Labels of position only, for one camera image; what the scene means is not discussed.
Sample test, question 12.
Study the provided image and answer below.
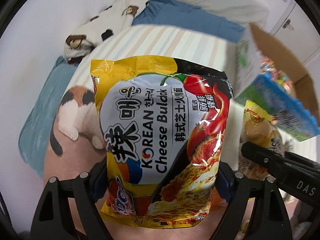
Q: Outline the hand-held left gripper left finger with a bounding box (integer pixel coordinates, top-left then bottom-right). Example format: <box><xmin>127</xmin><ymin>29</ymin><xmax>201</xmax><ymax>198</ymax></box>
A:
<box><xmin>31</xmin><ymin>159</ymin><xmax>108</xmax><ymax>240</ymax></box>

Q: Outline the cardboard box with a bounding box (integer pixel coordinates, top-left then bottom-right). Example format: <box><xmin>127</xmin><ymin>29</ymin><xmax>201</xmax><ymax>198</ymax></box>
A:
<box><xmin>235</xmin><ymin>22</ymin><xmax>320</xmax><ymax>143</ymax></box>

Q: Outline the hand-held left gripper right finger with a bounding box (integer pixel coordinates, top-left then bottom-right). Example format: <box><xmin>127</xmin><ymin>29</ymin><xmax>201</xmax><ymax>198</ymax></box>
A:
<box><xmin>214</xmin><ymin>161</ymin><xmax>288</xmax><ymax>240</ymax></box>

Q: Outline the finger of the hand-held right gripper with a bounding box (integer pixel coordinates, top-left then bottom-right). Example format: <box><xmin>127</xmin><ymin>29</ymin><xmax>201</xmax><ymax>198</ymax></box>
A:
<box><xmin>241</xmin><ymin>141</ymin><xmax>292</xmax><ymax>180</ymax></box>

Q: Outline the white door with handle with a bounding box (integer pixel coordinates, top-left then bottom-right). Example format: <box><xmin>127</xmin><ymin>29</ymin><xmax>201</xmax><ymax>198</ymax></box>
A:
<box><xmin>269</xmin><ymin>0</ymin><xmax>320</xmax><ymax>64</ymax></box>

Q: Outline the bear print white pillow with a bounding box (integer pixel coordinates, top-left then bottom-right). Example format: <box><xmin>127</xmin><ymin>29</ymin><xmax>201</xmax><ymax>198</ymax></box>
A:
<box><xmin>64</xmin><ymin>0</ymin><xmax>151</xmax><ymax>63</ymax></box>

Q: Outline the yellow cheese noodle packet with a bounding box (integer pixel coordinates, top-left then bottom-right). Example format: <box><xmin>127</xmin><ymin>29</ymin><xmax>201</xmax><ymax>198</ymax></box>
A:
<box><xmin>90</xmin><ymin>57</ymin><xmax>234</xmax><ymax>228</ymax></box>
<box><xmin>237</xmin><ymin>99</ymin><xmax>292</xmax><ymax>178</ymax></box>

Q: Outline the pink cat print blanket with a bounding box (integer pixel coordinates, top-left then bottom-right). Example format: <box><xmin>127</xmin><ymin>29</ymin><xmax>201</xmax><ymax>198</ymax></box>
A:
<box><xmin>42</xmin><ymin>85</ymin><xmax>250</xmax><ymax>240</ymax></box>

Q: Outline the light blue pillow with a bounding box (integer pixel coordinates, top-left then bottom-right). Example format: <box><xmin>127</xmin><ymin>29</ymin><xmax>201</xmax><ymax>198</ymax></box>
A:
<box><xmin>19</xmin><ymin>56</ymin><xmax>82</xmax><ymax>178</ymax></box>

